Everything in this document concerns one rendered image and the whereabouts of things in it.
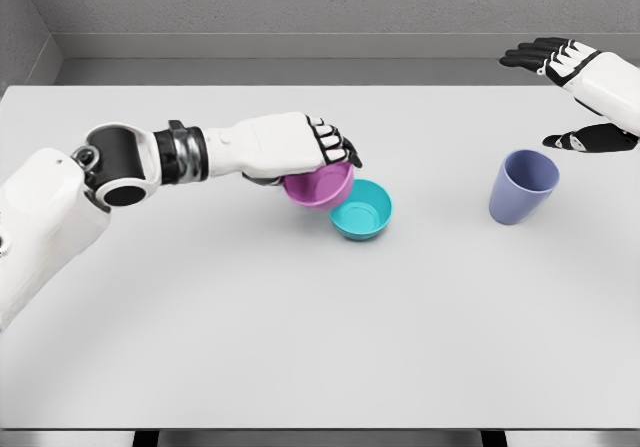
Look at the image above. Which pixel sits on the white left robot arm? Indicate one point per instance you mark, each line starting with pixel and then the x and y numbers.
pixel 60 207

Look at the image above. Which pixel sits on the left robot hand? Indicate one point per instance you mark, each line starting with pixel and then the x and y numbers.
pixel 287 142

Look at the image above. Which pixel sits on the purple bowl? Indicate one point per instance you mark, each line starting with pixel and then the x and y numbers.
pixel 315 187

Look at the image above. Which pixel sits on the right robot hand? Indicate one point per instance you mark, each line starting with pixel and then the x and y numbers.
pixel 595 74

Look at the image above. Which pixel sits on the lavender cup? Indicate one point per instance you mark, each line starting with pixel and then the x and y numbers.
pixel 520 192

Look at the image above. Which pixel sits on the teal bowl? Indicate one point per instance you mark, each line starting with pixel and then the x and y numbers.
pixel 361 214

